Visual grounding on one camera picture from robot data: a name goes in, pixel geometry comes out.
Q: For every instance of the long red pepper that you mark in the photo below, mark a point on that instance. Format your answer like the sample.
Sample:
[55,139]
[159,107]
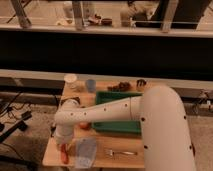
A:
[64,154]

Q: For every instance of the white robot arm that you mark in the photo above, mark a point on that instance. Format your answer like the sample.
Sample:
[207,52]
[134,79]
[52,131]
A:
[164,125]

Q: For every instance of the bunch of dark grapes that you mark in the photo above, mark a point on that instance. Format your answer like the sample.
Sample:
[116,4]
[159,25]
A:
[121,87]

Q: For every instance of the blue-grey plastic cup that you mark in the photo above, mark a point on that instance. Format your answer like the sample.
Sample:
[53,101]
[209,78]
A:
[90,85]

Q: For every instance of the black rectangular block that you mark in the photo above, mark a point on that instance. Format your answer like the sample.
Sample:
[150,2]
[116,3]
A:
[75,99]

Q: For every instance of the small dark metal cup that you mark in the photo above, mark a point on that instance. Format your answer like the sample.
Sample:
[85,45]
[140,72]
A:
[140,83]

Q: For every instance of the white lidded cup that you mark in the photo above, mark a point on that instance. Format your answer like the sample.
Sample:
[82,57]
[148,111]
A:
[71,80]

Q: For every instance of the green plastic tray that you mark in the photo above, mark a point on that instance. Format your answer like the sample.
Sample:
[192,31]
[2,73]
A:
[131,127]

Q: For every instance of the red apple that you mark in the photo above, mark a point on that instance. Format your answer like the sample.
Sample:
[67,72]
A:
[85,125]

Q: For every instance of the grey-blue folded cloth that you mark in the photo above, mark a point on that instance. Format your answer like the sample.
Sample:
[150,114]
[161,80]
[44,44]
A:
[86,149]

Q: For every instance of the silver metal fork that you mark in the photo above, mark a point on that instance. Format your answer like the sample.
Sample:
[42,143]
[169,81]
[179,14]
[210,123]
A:
[113,152]

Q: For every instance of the person in background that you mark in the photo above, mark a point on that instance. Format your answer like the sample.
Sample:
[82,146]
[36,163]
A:
[132,8]

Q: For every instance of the black tripod stand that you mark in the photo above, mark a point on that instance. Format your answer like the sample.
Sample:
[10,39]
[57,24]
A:
[17,122]

